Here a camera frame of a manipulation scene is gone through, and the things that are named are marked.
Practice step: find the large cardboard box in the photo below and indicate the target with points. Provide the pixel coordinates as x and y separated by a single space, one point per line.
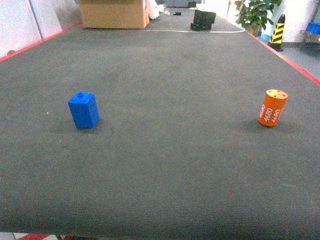
114 14

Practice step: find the stack of black crates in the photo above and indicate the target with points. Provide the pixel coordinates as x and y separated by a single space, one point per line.
203 20

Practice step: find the blue rectangular block part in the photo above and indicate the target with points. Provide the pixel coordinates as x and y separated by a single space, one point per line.
84 110

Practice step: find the orange cylindrical cap 4680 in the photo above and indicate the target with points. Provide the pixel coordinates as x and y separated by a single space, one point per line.
272 106

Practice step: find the potted green plant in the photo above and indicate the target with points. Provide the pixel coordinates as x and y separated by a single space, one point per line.
253 14

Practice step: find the yellow black traffic cone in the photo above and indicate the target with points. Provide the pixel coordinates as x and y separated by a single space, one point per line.
275 40

